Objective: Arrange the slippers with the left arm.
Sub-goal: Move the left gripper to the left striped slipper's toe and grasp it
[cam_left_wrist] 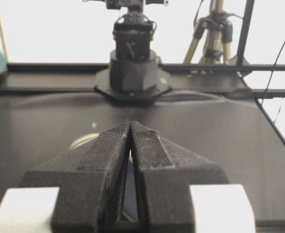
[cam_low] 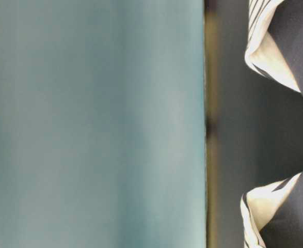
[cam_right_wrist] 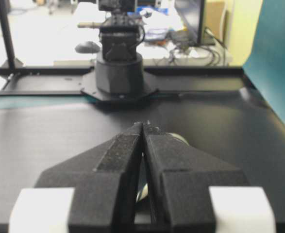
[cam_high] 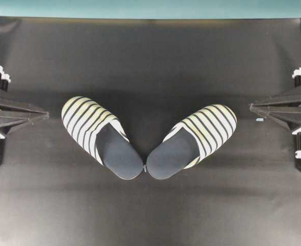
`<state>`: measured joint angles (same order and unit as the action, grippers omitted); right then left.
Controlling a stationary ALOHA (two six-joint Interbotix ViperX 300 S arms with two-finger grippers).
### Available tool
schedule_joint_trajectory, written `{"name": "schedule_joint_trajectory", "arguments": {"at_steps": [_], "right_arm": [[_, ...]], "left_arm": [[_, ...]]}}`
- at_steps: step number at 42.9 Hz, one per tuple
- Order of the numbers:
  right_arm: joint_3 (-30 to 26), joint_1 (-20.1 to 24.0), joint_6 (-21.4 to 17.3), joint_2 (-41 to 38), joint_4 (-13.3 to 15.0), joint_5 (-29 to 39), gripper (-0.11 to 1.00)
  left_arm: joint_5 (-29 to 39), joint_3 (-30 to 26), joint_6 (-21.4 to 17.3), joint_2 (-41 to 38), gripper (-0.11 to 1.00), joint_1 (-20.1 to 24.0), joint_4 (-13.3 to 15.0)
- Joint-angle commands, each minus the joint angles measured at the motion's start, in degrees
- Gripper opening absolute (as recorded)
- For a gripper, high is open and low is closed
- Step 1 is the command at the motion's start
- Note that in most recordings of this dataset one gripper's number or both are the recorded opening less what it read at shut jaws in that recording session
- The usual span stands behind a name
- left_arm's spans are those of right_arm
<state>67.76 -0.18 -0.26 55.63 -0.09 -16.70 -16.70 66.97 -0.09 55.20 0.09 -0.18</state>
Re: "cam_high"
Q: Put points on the striped slipper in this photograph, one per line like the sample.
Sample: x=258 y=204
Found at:
x=192 y=140
x=100 y=133

